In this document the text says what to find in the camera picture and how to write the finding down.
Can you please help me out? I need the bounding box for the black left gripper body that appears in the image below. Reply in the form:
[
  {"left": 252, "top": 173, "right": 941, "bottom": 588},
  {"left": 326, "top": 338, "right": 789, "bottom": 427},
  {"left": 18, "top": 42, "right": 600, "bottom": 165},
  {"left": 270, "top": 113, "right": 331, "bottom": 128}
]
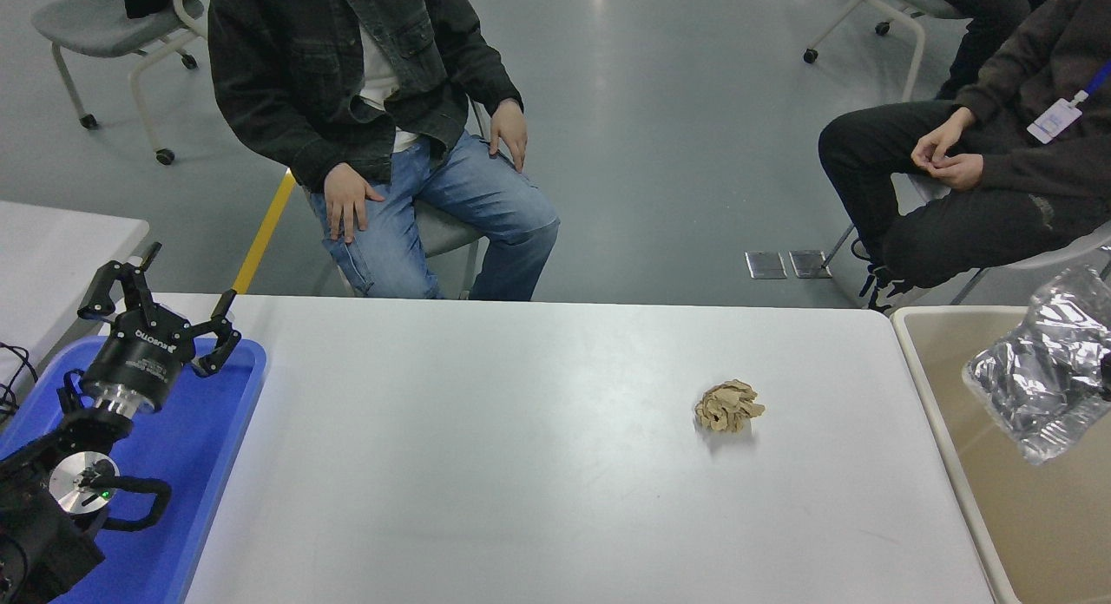
[{"left": 82, "top": 307, "right": 195, "bottom": 405}]

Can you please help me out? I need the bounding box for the tan paper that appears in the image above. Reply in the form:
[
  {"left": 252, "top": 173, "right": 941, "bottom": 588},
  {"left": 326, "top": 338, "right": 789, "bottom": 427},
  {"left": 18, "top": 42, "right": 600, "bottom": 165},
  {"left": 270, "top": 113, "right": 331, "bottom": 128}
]
[{"left": 694, "top": 379, "right": 766, "bottom": 434}]

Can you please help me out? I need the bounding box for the foil tray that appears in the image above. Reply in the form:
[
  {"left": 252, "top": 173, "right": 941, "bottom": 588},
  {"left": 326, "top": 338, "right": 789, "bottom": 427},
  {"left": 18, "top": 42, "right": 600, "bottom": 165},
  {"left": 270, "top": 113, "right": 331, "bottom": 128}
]
[{"left": 962, "top": 266, "right": 1111, "bottom": 466}]

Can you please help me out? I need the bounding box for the person's right hand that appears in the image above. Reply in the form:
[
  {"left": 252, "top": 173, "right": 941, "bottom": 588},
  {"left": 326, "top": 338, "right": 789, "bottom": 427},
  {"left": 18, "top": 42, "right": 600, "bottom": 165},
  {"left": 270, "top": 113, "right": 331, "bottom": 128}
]
[
  {"left": 910, "top": 108, "right": 977, "bottom": 169},
  {"left": 325, "top": 163, "right": 386, "bottom": 243}
]

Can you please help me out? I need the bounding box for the person's left hand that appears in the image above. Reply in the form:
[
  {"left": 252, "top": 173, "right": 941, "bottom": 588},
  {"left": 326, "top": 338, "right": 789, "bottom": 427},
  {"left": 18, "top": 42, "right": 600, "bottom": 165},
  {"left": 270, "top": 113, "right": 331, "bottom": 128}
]
[
  {"left": 490, "top": 98, "right": 529, "bottom": 173},
  {"left": 924, "top": 153, "right": 984, "bottom": 192}
]

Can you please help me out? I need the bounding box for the white side table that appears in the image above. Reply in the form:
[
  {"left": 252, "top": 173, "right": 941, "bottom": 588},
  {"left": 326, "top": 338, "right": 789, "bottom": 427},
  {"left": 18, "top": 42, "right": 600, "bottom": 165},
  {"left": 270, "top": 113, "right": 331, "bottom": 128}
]
[{"left": 0, "top": 200, "right": 151, "bottom": 388}]

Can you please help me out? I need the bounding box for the blue plastic tray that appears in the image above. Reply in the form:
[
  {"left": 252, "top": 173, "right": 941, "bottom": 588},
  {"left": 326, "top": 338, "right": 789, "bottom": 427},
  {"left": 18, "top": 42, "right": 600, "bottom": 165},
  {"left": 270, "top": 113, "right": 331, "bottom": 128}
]
[{"left": 0, "top": 333, "right": 267, "bottom": 604}]

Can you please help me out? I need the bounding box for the person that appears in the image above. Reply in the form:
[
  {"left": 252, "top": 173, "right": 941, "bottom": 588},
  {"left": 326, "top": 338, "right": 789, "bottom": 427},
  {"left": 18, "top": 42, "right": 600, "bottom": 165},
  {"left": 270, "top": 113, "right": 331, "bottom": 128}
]
[
  {"left": 207, "top": 0, "right": 562, "bottom": 301},
  {"left": 817, "top": 0, "right": 1111, "bottom": 314},
  {"left": 907, "top": 0, "right": 1068, "bottom": 102}
]

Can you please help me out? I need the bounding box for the large pale bin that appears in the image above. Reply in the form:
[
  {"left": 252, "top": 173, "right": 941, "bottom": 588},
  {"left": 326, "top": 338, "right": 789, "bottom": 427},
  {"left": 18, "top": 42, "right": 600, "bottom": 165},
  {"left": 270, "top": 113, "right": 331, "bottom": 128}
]
[{"left": 892, "top": 306, "right": 1111, "bottom": 604}]

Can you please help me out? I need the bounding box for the white chair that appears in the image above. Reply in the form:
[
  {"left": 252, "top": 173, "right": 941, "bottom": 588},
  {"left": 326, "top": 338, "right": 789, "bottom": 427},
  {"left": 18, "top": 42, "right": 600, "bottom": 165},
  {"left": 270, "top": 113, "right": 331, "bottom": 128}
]
[{"left": 823, "top": 174, "right": 1111, "bottom": 310}]

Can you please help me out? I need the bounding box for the black cable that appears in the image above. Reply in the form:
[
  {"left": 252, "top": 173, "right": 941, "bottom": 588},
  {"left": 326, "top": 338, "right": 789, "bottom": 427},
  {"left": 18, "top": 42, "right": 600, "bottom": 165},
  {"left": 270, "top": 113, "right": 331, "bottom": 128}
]
[{"left": 0, "top": 342, "right": 38, "bottom": 423}]

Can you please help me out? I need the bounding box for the white badge blue lanyard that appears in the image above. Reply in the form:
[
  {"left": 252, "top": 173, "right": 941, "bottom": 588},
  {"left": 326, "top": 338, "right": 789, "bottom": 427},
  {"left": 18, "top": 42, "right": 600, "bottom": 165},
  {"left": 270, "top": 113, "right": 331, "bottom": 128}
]
[{"left": 1027, "top": 59, "right": 1111, "bottom": 145}]

